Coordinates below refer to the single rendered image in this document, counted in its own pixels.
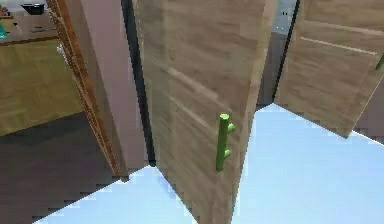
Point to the wooden kitchen cabinet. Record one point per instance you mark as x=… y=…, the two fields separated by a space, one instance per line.
x=33 y=80

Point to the teal object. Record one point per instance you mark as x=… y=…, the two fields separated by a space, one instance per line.
x=2 y=31

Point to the black bowl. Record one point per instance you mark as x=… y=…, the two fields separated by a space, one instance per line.
x=33 y=8

